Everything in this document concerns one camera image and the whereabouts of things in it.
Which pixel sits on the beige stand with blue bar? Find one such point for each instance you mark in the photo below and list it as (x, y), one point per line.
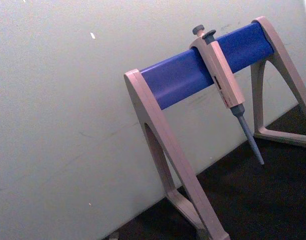
(178, 80)

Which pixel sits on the beige pipette with grey tip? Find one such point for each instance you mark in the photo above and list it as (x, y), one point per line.
(225, 75)

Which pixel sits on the black table cloth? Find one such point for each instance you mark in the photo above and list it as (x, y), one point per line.
(255, 200)

